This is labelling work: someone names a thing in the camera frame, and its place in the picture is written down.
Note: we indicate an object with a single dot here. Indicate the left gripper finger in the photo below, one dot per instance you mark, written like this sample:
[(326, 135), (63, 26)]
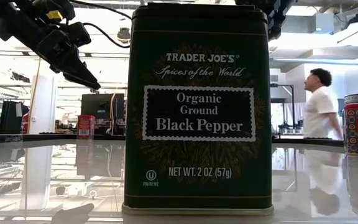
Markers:
[(68, 62)]

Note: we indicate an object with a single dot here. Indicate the black pepper tin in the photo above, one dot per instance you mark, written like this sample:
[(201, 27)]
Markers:
[(197, 112)]

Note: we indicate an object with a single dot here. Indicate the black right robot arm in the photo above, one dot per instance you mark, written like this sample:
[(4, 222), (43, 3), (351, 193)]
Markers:
[(275, 21)]

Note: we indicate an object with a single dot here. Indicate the yellow label tag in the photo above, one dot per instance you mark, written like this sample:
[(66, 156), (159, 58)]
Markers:
[(54, 15)]

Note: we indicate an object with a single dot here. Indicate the white round pillar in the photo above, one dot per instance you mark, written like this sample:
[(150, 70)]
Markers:
[(43, 105)]

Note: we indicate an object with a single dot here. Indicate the black monitor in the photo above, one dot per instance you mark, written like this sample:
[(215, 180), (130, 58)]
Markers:
[(101, 105)]

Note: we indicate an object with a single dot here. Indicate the black ceiling spotlight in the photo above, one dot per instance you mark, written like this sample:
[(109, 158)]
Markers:
[(123, 34)]

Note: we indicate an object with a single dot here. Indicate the black computer tower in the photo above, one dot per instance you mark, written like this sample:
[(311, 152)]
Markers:
[(9, 116)]

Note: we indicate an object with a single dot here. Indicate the white glossy table sheet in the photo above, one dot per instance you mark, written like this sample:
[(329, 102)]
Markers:
[(57, 174)]

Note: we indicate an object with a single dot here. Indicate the black metal stand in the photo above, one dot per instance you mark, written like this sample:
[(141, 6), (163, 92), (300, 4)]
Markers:
[(292, 109)]

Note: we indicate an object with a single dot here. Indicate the white curtain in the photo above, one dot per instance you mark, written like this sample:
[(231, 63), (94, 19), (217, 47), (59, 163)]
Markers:
[(294, 118)]

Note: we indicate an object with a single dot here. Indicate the person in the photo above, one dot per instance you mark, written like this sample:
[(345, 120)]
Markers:
[(320, 109)]

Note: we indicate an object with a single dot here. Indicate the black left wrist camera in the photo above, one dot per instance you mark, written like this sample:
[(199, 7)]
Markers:
[(76, 34)]

